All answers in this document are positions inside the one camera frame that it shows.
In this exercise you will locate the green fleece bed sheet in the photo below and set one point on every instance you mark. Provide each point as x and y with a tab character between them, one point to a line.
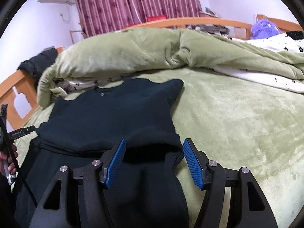
237	123

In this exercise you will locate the green floral quilt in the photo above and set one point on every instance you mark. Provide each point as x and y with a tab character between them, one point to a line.
130	52

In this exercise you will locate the red chair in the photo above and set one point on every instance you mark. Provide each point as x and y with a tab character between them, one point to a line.
155	19

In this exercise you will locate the wooden coat rack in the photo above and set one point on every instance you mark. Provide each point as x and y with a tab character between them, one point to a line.
71	34

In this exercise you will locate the pile of cardboard boxes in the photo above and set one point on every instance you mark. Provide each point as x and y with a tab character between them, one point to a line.
209	27

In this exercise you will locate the wooden bed frame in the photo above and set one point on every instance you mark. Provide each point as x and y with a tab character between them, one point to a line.
23	83

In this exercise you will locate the person's left hand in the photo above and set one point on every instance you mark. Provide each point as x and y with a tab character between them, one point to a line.
7	158

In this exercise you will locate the purple plush toy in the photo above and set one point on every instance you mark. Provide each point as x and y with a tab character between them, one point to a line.
264	29

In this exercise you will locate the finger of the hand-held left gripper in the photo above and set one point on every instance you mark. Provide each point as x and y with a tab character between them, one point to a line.
21	133

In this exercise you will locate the red striped curtain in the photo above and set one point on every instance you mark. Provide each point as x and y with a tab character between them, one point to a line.
137	2

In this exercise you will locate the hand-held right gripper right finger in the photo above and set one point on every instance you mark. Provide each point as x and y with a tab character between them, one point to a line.
193	163

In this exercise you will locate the black jacket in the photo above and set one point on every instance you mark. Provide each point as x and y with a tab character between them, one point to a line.
38	64

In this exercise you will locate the black sweatshirt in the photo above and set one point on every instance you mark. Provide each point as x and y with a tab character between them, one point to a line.
106	114

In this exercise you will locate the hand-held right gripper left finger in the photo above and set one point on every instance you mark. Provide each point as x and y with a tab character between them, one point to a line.
116	161

